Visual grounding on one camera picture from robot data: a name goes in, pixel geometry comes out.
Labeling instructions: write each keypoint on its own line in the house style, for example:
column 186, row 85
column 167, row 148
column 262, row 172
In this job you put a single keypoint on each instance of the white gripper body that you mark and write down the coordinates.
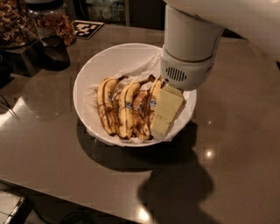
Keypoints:
column 188, row 73

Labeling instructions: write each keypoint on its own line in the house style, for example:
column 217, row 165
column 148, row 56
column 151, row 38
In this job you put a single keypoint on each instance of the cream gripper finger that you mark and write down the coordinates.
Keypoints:
column 169, row 102

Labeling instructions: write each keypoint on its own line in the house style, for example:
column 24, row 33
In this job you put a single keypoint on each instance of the spotted yellow banana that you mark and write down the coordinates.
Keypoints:
column 152, row 99
column 105, row 105
column 125, row 112

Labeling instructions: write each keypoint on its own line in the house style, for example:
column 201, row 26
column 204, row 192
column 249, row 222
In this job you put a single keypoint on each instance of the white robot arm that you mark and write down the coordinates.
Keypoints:
column 192, row 32

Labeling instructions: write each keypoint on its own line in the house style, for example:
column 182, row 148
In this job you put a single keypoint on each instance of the white paper bowl liner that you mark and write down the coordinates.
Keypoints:
column 183, row 116

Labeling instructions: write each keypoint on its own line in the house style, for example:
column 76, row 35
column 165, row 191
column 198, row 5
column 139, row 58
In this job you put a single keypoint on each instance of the white round bowl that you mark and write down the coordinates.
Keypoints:
column 137, row 61

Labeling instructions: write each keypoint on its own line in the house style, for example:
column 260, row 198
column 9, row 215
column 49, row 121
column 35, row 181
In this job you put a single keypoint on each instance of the black and white marker tag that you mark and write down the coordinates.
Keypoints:
column 86, row 29

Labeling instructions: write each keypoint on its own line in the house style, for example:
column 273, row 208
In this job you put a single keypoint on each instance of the glass jar of snacks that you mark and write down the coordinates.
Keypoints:
column 51, row 15

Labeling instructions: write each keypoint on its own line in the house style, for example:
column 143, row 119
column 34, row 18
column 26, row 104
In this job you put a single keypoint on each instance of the dark metal stand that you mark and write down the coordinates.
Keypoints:
column 24, row 60

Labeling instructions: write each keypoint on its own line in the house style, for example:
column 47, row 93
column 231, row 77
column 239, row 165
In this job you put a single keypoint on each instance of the glass jar of cashews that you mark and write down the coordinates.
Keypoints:
column 14, row 16

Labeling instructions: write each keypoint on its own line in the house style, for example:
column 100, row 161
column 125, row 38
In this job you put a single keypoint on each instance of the box on floor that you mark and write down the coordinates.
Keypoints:
column 14, row 207

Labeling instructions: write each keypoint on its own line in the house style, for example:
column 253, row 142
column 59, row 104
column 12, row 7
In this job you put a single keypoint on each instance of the black scoop with handle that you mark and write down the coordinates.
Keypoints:
column 53, row 52

